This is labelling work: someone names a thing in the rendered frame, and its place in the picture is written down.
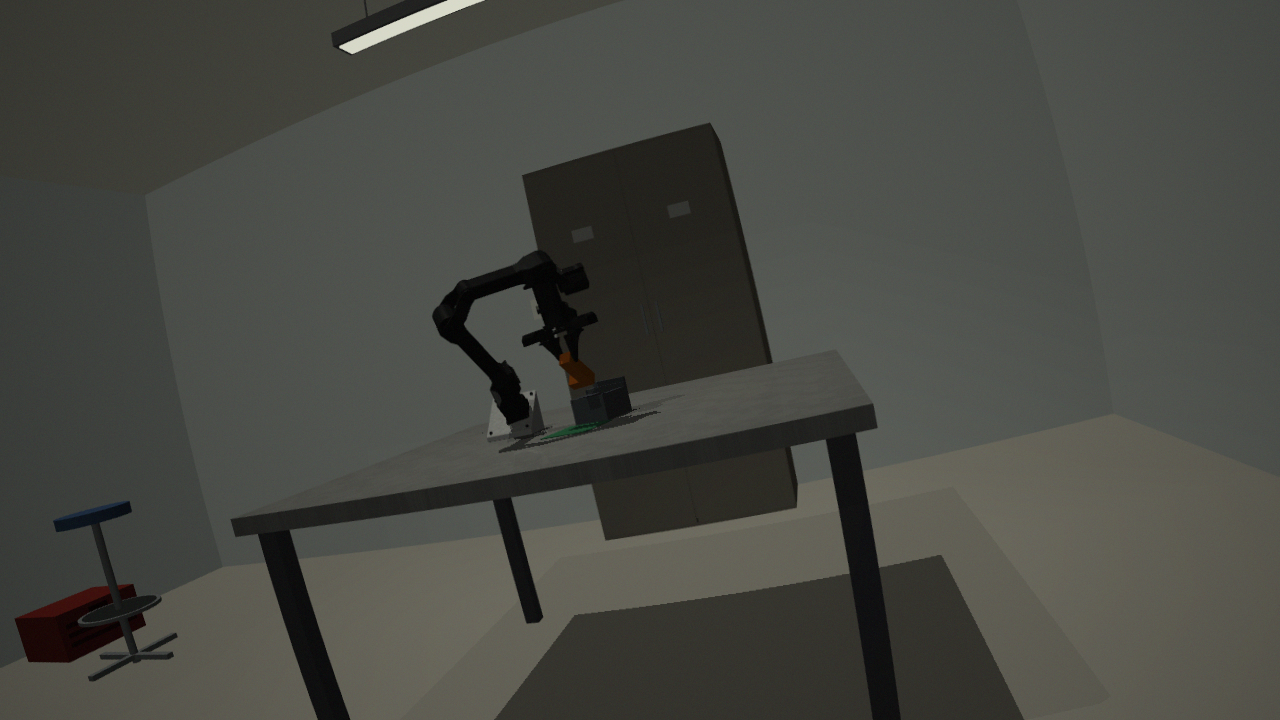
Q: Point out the orange l-shaped part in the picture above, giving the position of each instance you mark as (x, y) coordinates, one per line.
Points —
(580, 375)

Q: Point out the green flat mat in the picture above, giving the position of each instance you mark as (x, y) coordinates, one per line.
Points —
(606, 400)

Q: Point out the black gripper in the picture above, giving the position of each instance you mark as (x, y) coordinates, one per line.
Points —
(554, 315)

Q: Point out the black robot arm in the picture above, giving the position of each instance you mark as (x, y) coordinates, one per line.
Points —
(537, 271)

